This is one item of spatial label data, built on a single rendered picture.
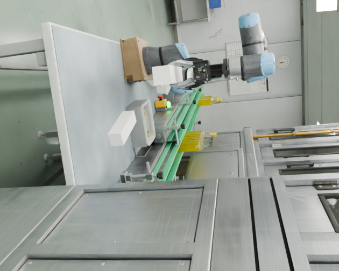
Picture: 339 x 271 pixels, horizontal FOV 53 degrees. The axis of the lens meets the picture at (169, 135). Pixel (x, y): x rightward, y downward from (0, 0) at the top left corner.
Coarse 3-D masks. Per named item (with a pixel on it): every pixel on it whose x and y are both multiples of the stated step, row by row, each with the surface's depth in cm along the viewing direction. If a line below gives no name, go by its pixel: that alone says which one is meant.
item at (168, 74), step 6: (162, 66) 110; (168, 66) 110; (174, 66) 118; (156, 72) 111; (162, 72) 111; (168, 72) 110; (174, 72) 118; (180, 72) 130; (156, 78) 111; (162, 78) 111; (168, 78) 111; (174, 78) 117; (180, 78) 129; (156, 84) 112; (162, 84) 111
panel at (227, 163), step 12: (192, 156) 219; (204, 156) 218; (216, 156) 215; (228, 156) 212; (240, 156) 208; (192, 168) 203; (204, 168) 200; (216, 168) 198; (228, 168) 196; (240, 168) 192
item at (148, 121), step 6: (150, 102) 187; (150, 108) 187; (150, 114) 189; (144, 120) 173; (150, 120) 190; (144, 126) 174; (150, 126) 191; (150, 132) 192; (150, 138) 187; (150, 144) 180
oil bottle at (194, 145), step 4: (188, 140) 206; (192, 140) 205; (196, 140) 204; (200, 140) 203; (184, 144) 202; (188, 144) 202; (192, 144) 201; (196, 144) 201; (200, 144) 201; (180, 148) 204; (184, 148) 203; (188, 148) 203; (192, 148) 202; (196, 148) 202; (200, 148) 201
